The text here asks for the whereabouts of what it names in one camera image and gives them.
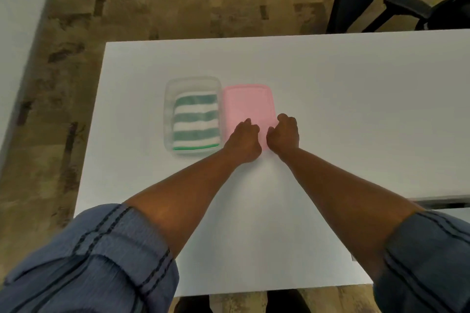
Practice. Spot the person's left hand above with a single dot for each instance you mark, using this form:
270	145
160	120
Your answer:
244	144

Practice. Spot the person's right hand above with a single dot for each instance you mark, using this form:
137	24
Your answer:
286	136

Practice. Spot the pink plastic lid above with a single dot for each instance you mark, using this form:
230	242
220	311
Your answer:
249	103

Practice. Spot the green striped towel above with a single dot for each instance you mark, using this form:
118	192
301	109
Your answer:
194	122

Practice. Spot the clear plastic container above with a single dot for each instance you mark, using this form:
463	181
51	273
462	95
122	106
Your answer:
168	118

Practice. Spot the person's left forearm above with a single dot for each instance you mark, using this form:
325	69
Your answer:
183	202

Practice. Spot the person's right forearm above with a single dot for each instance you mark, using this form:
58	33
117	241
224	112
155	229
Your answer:
352	213

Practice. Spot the black trousers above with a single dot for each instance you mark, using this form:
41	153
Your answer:
286	303

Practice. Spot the blue striped shirt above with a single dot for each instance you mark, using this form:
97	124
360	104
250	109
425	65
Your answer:
84	265

